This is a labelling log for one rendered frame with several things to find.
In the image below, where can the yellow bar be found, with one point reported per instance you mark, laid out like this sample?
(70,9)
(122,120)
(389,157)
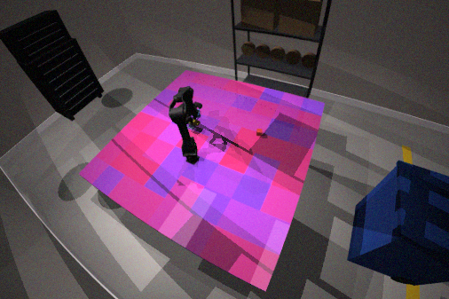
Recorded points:
(195,122)

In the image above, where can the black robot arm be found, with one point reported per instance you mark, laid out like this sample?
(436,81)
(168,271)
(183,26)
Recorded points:
(178,116)

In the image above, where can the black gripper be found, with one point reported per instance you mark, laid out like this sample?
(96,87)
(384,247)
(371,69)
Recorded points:
(192,110)

